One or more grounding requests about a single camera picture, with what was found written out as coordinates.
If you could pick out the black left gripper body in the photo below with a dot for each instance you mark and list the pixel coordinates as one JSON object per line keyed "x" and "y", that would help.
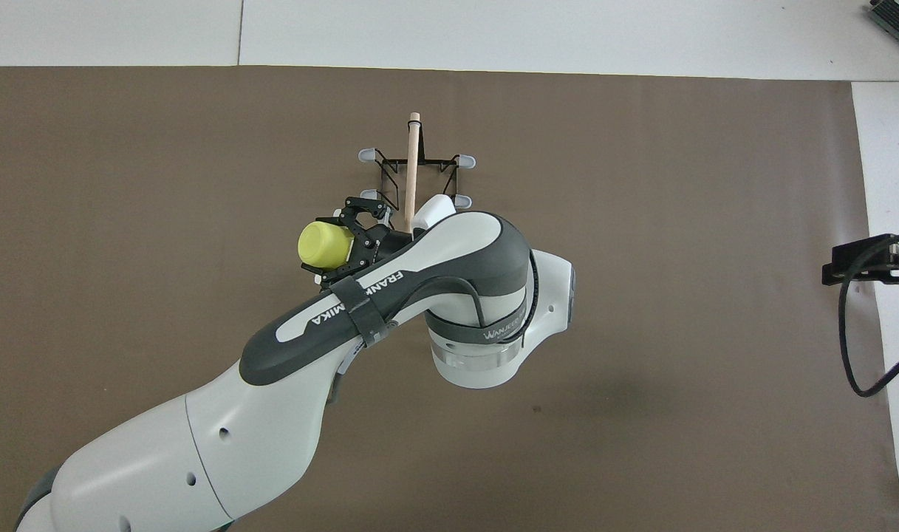
{"x": 379, "y": 244}

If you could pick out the brown table mat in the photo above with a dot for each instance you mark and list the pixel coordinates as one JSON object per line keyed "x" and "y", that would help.
{"x": 641, "y": 406}

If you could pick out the yellow plastic cup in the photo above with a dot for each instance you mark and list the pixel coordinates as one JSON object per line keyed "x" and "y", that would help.
{"x": 323, "y": 245}

